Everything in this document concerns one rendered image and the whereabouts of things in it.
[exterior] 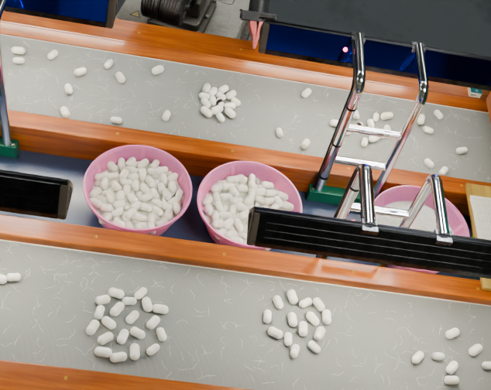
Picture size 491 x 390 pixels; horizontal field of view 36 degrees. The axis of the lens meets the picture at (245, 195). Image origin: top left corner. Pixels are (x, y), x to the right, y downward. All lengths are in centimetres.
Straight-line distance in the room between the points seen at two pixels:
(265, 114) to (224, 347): 73
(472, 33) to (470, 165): 182
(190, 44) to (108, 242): 73
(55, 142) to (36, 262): 38
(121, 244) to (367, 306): 60
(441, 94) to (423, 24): 157
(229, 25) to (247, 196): 101
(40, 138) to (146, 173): 29
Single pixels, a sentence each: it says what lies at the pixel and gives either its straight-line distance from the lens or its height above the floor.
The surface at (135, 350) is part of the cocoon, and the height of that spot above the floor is 76.
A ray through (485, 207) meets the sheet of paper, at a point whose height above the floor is 78.
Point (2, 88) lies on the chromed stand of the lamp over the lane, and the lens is 189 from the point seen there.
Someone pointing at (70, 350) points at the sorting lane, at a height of 74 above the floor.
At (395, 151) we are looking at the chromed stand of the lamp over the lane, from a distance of 192.
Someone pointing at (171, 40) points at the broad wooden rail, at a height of 76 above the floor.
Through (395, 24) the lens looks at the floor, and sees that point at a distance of 384.
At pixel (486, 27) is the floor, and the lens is 407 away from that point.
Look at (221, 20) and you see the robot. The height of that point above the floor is 47.
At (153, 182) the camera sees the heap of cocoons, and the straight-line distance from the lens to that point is 193.
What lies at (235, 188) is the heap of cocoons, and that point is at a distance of 194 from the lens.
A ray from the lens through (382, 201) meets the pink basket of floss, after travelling 203.
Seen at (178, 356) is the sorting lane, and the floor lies 74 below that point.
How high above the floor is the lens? 226
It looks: 51 degrees down
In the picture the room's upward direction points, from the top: 15 degrees clockwise
